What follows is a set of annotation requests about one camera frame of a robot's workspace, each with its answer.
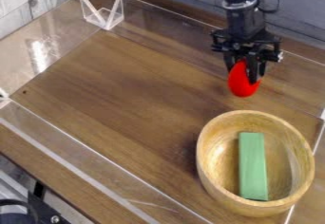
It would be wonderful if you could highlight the wooden bowl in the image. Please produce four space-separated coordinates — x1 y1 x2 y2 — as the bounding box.
195 110 314 218

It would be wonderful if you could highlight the green rectangular block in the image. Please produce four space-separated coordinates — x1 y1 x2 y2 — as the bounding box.
237 132 267 201

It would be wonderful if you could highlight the red plush tomato toy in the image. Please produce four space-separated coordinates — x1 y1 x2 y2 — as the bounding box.
227 59 260 98

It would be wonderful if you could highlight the clear acrylic wall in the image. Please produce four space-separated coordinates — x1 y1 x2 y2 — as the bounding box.
0 0 98 99
110 0 325 118
0 99 212 224

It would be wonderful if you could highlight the clear acrylic corner bracket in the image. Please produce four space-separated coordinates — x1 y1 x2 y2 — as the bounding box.
80 0 124 30

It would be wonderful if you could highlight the clear acrylic back wall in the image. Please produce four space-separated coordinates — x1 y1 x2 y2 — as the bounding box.
110 0 325 118

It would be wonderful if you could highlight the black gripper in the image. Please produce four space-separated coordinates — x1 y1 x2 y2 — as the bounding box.
211 0 282 84

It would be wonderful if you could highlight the black clamp with cable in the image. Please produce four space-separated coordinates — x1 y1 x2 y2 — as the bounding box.
0 192 70 224

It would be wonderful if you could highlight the clear acrylic left wall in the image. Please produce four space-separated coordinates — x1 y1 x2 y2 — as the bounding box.
0 0 98 99

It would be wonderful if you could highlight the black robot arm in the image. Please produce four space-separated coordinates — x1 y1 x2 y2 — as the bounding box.
211 0 283 84

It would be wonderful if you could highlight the clear acrylic front wall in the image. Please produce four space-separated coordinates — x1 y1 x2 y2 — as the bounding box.
0 99 212 224

